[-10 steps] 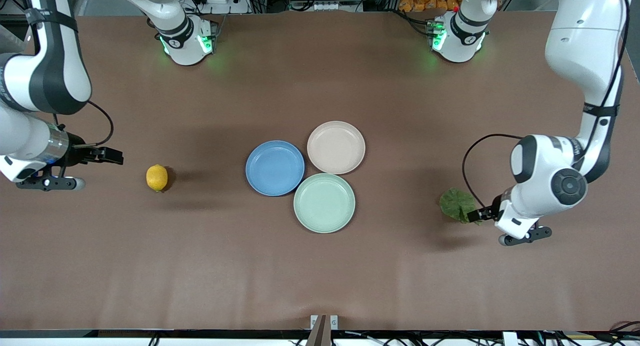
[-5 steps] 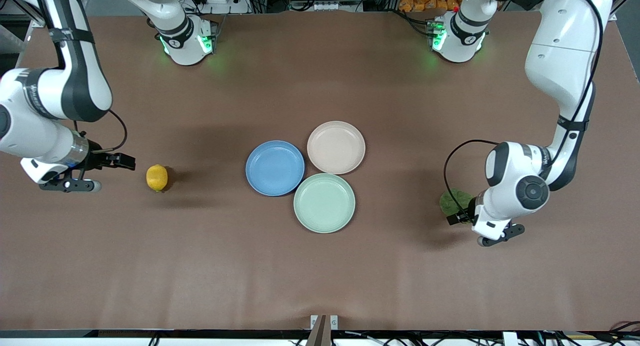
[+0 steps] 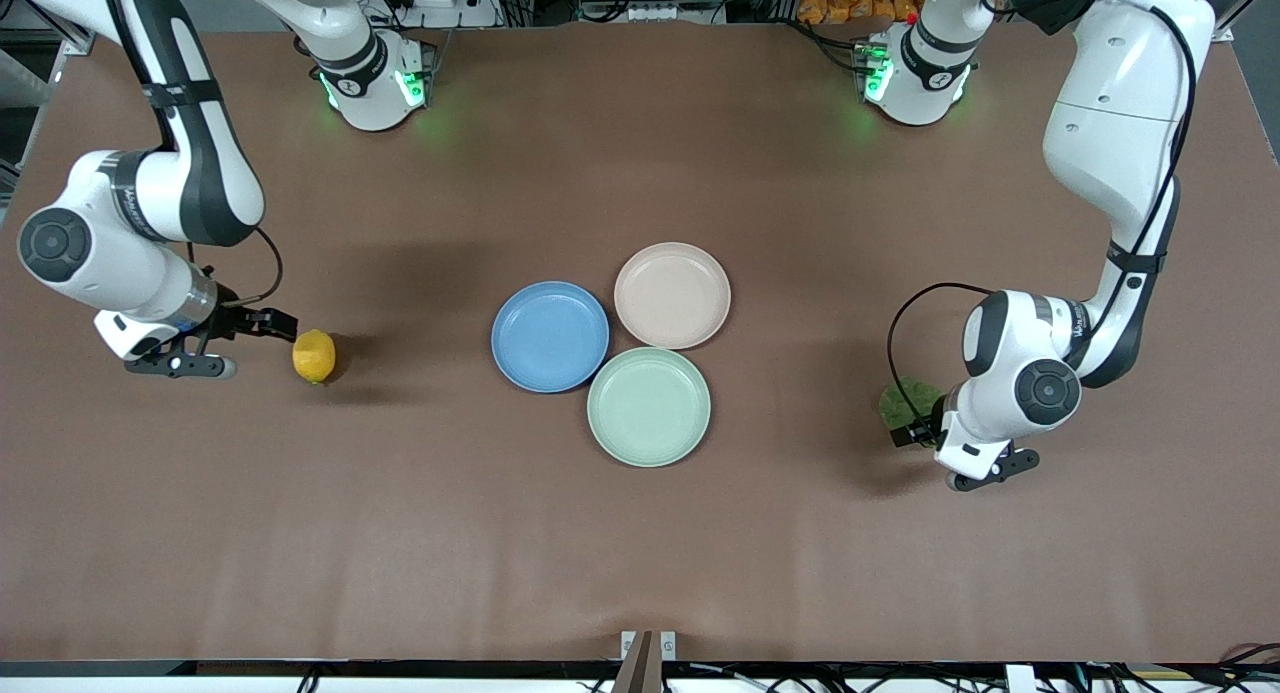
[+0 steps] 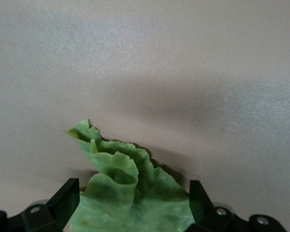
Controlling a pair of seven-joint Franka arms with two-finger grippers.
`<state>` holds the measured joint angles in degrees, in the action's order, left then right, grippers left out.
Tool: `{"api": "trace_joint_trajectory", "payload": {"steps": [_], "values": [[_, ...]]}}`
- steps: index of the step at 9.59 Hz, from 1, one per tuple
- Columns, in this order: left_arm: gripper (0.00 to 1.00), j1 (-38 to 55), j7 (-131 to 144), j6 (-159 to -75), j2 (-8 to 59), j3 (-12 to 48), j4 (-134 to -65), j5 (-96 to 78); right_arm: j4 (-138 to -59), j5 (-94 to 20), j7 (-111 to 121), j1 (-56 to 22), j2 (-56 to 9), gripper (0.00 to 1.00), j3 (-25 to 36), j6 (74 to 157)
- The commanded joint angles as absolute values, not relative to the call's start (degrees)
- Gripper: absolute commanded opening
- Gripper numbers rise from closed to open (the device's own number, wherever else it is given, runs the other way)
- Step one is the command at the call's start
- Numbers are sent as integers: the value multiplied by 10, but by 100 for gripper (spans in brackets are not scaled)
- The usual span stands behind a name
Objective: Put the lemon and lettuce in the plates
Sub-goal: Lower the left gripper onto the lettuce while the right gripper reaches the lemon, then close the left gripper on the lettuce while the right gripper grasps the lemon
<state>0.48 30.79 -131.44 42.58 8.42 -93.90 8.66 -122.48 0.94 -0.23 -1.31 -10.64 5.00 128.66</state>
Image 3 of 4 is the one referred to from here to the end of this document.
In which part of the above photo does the light green round plate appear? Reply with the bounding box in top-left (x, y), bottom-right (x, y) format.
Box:
top-left (586, 346), bottom-right (712, 468)

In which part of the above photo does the blue round plate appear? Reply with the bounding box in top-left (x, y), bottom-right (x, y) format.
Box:
top-left (490, 280), bottom-right (611, 394)

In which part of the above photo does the yellow lemon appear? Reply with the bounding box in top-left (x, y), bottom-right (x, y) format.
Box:
top-left (292, 329), bottom-right (338, 385)

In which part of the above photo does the grey metal side frame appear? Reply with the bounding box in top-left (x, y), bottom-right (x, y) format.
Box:
top-left (0, 43), bottom-right (56, 204)

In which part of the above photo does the black base cable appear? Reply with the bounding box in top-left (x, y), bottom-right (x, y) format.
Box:
top-left (785, 15), bottom-right (873, 74)

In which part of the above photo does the brown table cover sheet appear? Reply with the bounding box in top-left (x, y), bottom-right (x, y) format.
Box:
top-left (0, 23), bottom-right (1280, 664)

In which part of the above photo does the black table edge rail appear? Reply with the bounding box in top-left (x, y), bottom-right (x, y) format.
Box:
top-left (0, 658), bottom-right (1280, 680)

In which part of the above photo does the small metal bracket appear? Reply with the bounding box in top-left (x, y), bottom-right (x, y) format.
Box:
top-left (612, 630), bottom-right (678, 693)

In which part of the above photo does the beige round plate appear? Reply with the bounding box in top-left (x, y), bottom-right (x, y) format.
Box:
top-left (613, 241), bottom-right (732, 351)

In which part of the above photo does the green lettuce leaf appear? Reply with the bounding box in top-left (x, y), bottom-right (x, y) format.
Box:
top-left (878, 376), bottom-right (946, 436)

